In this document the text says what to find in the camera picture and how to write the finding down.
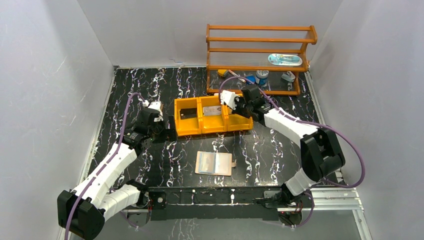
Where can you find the silver card in bin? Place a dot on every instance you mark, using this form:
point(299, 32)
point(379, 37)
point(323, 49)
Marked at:
point(214, 110)

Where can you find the orange bin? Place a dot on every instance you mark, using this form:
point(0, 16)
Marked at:
point(234, 122)
point(209, 124)
point(190, 126)

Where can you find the left orange bin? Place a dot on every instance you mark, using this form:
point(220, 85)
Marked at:
point(190, 126)

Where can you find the orange wooden shelf rack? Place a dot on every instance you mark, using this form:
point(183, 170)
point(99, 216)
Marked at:
point(244, 49)

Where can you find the blue small box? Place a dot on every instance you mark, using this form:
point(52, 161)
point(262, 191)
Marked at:
point(250, 79)

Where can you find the yellow sponge block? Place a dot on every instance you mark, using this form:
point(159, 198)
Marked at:
point(223, 73)

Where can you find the aluminium frame rail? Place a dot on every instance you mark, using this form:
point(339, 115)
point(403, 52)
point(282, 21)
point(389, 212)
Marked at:
point(323, 199)

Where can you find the middle orange bin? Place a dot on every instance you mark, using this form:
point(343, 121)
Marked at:
point(209, 124)

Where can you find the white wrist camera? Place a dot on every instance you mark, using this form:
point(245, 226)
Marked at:
point(155, 105)
point(229, 99)

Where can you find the blue white tape roll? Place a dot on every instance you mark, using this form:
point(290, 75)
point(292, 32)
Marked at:
point(261, 77)

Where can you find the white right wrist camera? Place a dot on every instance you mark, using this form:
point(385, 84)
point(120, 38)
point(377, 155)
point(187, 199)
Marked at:
point(229, 99)

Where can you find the white marker pen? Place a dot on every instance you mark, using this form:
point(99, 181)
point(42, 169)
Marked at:
point(236, 75)

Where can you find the right orange bin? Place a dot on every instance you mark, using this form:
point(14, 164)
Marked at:
point(234, 122)

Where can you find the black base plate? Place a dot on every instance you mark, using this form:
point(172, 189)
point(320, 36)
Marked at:
point(265, 203)

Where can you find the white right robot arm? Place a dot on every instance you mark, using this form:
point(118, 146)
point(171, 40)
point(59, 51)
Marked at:
point(320, 150)

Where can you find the blue packaged item on shelf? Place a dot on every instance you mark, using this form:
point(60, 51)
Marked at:
point(280, 59)

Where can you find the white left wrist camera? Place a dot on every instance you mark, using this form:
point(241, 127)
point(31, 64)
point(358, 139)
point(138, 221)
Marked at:
point(155, 105)

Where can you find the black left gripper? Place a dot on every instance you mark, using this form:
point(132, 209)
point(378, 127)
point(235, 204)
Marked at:
point(162, 129)

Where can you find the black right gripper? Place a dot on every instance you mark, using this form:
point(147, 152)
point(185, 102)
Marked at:
point(238, 100)

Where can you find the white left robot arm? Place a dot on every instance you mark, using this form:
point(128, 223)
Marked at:
point(84, 210)

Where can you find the black card in bin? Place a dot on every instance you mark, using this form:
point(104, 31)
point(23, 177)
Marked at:
point(188, 113)

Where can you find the beige leather card holder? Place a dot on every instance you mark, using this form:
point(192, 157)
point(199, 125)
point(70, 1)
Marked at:
point(214, 163)

